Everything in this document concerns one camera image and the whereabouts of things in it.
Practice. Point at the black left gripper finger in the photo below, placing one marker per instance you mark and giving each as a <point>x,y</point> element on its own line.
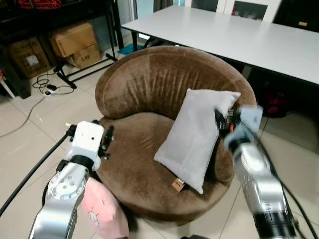
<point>94,122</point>
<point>109,134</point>

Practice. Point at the grey fabric pillow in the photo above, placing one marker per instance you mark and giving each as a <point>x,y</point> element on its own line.
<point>194,129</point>

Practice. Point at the pink plush pillow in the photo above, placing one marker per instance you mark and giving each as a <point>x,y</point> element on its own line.
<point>102,211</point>

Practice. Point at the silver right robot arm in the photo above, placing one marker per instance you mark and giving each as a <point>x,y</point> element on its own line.
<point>259,184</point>

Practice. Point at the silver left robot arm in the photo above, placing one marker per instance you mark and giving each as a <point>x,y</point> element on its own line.
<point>62,191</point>

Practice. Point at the brown round velvet sofa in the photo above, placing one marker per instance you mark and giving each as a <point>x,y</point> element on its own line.
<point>144,79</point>

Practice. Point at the blue floor mat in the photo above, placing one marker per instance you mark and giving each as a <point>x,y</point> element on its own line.
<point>130,48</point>

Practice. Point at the red and black bag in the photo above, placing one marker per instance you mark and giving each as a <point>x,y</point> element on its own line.
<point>274,104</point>

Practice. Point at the white power strip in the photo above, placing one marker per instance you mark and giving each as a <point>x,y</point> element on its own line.
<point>50,88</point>

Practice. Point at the small printed cardboard box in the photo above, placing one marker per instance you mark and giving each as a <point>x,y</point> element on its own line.
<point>88,56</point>

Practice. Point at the brown leather tag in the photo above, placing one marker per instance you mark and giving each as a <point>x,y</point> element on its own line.
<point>178,184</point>

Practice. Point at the large tan cardboard box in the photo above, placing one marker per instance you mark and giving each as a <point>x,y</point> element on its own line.
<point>75,39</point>

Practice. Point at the long white table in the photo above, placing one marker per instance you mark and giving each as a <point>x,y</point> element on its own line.
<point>224,35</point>

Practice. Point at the white glass-door cabinet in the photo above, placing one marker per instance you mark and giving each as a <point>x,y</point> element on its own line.
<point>249,9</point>

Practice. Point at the red plastic item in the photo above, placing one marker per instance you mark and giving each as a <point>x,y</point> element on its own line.
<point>40,3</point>

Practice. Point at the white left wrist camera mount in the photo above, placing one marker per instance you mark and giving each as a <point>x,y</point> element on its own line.
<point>87,139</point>

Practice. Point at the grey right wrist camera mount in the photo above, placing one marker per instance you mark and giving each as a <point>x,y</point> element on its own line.
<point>250,118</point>

